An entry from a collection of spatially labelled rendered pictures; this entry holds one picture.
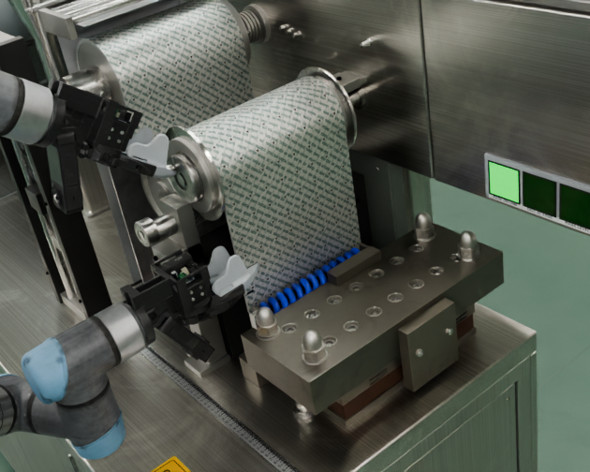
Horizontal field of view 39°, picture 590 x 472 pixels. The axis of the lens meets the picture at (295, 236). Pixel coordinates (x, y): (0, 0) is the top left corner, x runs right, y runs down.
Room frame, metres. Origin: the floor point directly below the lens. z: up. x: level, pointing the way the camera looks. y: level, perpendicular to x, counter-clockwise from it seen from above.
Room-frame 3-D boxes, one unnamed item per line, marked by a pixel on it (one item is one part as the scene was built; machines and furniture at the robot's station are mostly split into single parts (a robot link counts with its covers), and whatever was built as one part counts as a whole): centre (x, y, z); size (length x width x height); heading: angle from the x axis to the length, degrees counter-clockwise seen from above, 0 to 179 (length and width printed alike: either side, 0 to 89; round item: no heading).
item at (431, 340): (0.97, -0.17, 0.96); 0.10 x 0.03 x 0.11; 124
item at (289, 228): (1.12, -0.01, 1.12); 0.23 x 0.01 x 0.18; 124
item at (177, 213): (1.10, 0.18, 1.05); 0.06 x 0.05 x 0.31; 124
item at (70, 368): (0.90, 0.32, 1.11); 0.11 x 0.08 x 0.09; 124
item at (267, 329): (0.99, 0.06, 1.05); 0.04 x 0.04 x 0.04
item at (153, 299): (0.98, 0.19, 1.12); 0.12 x 0.08 x 0.09; 124
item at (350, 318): (1.04, -0.11, 1.00); 0.40 x 0.16 x 0.06; 124
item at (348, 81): (1.26, -0.12, 1.28); 0.06 x 0.05 x 0.02; 124
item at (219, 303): (1.00, 0.13, 1.09); 0.09 x 0.05 x 0.02; 123
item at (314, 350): (0.91, 0.00, 1.05); 0.04 x 0.04 x 0.04
